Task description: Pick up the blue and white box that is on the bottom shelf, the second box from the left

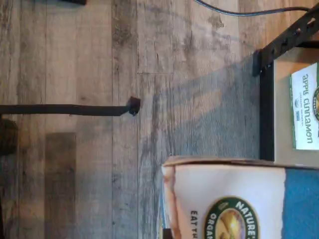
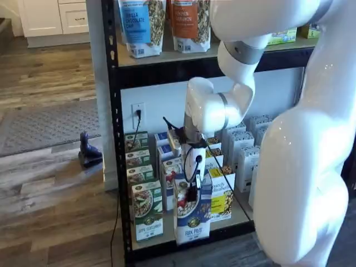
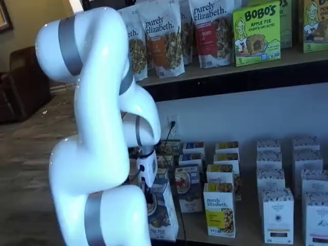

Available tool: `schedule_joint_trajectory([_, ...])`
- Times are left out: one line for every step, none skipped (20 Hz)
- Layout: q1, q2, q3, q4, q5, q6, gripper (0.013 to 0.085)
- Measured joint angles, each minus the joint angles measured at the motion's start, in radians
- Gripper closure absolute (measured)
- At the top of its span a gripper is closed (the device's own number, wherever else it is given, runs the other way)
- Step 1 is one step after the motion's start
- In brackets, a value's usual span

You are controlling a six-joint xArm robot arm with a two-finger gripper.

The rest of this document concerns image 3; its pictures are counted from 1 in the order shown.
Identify brown leather armchair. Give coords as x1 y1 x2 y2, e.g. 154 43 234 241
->
0 46 52 124

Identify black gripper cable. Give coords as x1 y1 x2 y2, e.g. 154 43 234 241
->
127 165 145 186

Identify blue and white cereal box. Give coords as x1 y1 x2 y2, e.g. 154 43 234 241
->
182 141 206 157
147 178 179 242
175 165 203 214
178 153 203 170

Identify green and white cereal box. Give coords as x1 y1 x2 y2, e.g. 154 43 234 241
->
159 139 181 155
156 153 177 169
156 168 170 180

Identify black power cord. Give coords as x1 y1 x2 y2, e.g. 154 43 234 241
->
162 120 189 242

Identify orange pumpkin cinnamon granola bag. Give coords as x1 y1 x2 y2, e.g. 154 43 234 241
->
138 7 186 79

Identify dark picture frame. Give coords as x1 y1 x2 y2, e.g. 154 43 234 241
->
0 0 14 32

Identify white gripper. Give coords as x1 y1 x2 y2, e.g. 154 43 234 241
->
135 147 158 204

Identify green peanut butter bites box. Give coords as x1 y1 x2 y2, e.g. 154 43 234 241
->
303 0 328 54

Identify white box with patterned top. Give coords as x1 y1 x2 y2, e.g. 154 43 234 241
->
292 137 320 154
293 151 324 198
302 192 328 246
301 169 328 196
257 151 283 172
257 139 281 154
261 188 295 244
257 169 286 196

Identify white wall outlet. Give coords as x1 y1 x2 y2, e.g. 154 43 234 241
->
168 115 180 138

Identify black metal shelf unit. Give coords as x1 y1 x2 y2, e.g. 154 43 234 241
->
122 0 328 246

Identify red cranberry pecan granola bag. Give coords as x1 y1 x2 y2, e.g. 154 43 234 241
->
189 0 235 69

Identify white granola bag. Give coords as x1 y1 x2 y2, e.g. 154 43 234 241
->
179 0 196 66

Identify green apple pie bites box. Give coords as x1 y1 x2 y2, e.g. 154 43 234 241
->
232 1 281 68

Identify blue vanilla chocolate granola bag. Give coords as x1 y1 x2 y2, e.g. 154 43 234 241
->
122 5 149 81

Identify yellow and white granola box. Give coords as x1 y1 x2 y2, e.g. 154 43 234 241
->
206 163 242 201
203 183 237 238
215 141 240 156
213 153 240 168

